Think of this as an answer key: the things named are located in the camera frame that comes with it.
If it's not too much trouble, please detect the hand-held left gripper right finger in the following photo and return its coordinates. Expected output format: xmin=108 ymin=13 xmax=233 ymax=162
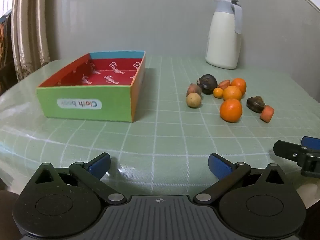
xmin=192 ymin=153 xmax=288 ymax=204

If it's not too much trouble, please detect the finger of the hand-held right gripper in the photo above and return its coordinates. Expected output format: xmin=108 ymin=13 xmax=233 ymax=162
xmin=301 ymin=136 xmax=320 ymax=147
xmin=273 ymin=140 xmax=320 ymax=178

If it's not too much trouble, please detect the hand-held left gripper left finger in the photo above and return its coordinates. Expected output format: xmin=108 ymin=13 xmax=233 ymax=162
xmin=34 ymin=152 xmax=127 ymax=204

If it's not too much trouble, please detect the small orange fruit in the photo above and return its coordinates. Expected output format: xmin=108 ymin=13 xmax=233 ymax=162
xmin=259 ymin=105 xmax=275 ymax=123

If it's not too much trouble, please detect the small dark water chestnut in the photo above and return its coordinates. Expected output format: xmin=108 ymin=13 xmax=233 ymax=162
xmin=246 ymin=96 xmax=266 ymax=114

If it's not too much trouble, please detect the mandarin orange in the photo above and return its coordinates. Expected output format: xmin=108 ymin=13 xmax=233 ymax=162
xmin=222 ymin=85 xmax=242 ymax=102
xmin=230 ymin=78 xmax=247 ymax=96
xmin=219 ymin=98 xmax=243 ymax=123

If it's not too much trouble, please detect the colourful cardboard box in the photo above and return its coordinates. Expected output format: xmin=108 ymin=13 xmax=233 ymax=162
xmin=37 ymin=51 xmax=146 ymax=123

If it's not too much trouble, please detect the small tan potato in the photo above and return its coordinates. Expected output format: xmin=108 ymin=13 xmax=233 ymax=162
xmin=186 ymin=92 xmax=202 ymax=109

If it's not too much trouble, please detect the reddish sweet potato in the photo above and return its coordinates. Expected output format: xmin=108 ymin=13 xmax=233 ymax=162
xmin=186 ymin=83 xmax=202 ymax=97

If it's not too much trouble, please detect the dark avocado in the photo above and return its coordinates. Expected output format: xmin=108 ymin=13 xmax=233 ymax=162
xmin=197 ymin=74 xmax=218 ymax=95

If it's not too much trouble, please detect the green checked tablecloth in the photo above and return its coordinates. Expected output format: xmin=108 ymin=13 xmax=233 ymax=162
xmin=0 ymin=55 xmax=320 ymax=213

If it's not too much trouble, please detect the white thermos jug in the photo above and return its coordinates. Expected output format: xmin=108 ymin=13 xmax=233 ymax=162
xmin=205 ymin=0 xmax=243 ymax=70

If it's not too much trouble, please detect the beige satin curtain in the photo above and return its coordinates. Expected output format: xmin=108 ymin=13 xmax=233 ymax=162
xmin=10 ymin=0 xmax=50 ymax=82

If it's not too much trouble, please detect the dark wooden chair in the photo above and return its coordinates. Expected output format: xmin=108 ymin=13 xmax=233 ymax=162
xmin=0 ymin=9 xmax=19 ymax=97

